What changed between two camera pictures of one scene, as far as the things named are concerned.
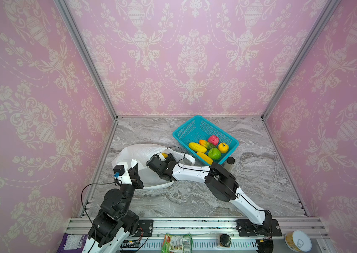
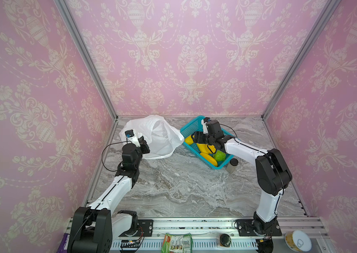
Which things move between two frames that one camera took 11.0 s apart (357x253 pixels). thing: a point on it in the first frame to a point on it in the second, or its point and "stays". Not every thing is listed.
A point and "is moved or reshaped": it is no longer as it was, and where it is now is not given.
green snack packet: (177, 243) stays
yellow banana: (206, 157) stays
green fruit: (214, 153) is moved or reshaped
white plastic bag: (141, 153) to (160, 137)
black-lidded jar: (225, 240) stays
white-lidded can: (298, 241) stays
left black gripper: (137, 181) to (143, 145)
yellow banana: (198, 147) to (206, 148)
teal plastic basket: (200, 128) stays
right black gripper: (157, 163) to (200, 137)
